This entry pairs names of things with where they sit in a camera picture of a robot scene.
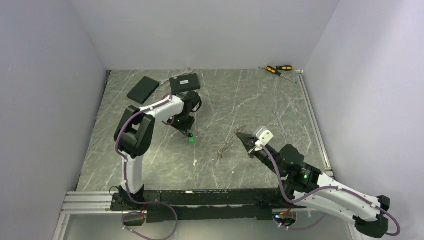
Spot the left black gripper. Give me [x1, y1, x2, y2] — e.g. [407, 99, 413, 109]
[167, 113, 195, 136]

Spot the large metal keyring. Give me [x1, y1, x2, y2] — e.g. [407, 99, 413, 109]
[217, 125, 247, 160]

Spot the green key tag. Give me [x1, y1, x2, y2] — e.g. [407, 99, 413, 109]
[188, 133, 195, 144]

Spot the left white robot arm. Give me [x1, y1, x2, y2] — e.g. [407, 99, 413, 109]
[114, 91, 202, 210]

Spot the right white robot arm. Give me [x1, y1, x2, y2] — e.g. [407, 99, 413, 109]
[236, 131, 393, 239]

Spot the black box with label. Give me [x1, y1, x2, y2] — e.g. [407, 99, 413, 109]
[169, 73, 201, 95]

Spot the silver wrench on right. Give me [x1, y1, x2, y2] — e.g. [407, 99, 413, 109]
[273, 108, 288, 138]

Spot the silver wrench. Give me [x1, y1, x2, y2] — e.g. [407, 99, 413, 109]
[273, 108, 288, 138]
[158, 67, 193, 86]

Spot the silver wrench at back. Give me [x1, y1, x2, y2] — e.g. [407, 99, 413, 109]
[158, 67, 193, 86]

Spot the black flat box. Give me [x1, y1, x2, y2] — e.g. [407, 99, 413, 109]
[127, 76, 160, 105]

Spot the yellow black screwdriver front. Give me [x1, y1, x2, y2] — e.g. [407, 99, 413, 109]
[266, 70, 297, 84]

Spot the yellow black screwdriver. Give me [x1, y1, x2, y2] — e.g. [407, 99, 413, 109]
[259, 65, 293, 72]
[266, 70, 297, 84]

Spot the yellow black screwdriver rear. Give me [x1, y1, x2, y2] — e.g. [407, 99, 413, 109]
[259, 65, 293, 72]

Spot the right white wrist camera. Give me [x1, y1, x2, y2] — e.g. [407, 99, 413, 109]
[253, 126, 274, 148]

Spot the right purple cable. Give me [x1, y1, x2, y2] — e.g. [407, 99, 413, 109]
[258, 142, 402, 237]

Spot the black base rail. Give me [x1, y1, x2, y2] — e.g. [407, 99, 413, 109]
[110, 188, 291, 223]

